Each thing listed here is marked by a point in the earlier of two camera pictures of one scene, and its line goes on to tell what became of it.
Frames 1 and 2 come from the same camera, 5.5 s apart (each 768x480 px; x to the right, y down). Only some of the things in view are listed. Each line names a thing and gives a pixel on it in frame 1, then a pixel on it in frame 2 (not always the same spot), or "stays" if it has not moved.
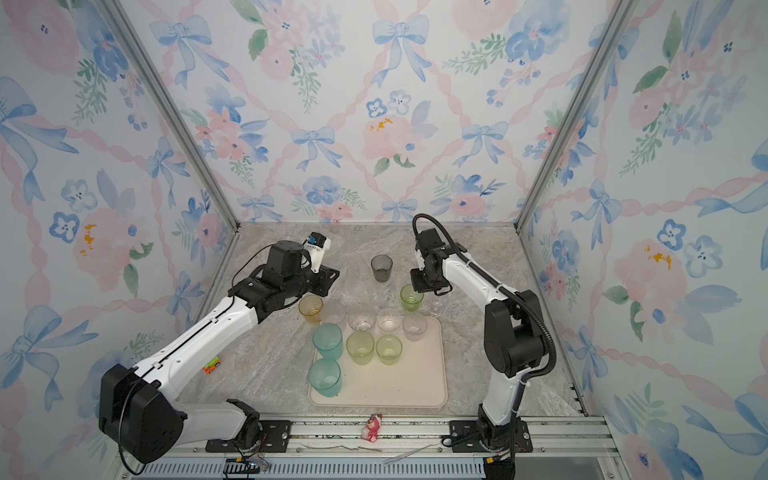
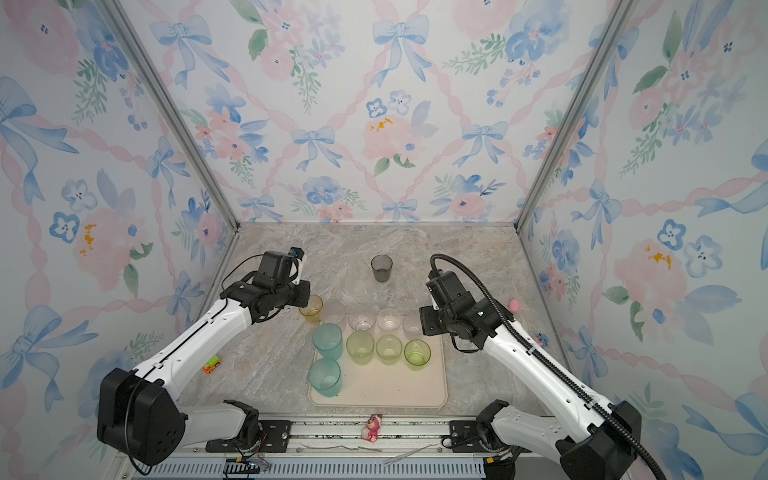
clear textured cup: [414, 326] stays
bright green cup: [411, 298] -> [417, 353]
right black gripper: [418, 286] -> [427, 315]
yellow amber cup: [311, 307] stays
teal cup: [325, 375] stays
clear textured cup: [332, 311] stays
